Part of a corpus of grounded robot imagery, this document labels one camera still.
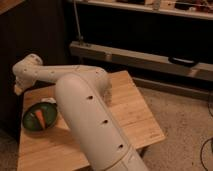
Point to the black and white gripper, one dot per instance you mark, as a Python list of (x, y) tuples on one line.
[(49, 100)]

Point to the green ceramic bowl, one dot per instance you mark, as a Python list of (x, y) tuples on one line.
[(31, 123)]

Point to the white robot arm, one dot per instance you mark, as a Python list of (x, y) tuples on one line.
[(80, 92)]

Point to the orange carrot in bowl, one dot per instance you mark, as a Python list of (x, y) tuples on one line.
[(40, 117)]

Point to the metal vertical pole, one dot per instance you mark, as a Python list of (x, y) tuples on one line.
[(80, 38)]

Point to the long grey case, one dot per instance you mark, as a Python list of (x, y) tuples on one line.
[(141, 60)]

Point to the wooden shelf with clutter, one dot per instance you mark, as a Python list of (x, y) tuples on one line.
[(146, 8)]

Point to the black case handle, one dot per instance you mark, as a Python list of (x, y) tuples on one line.
[(186, 63)]

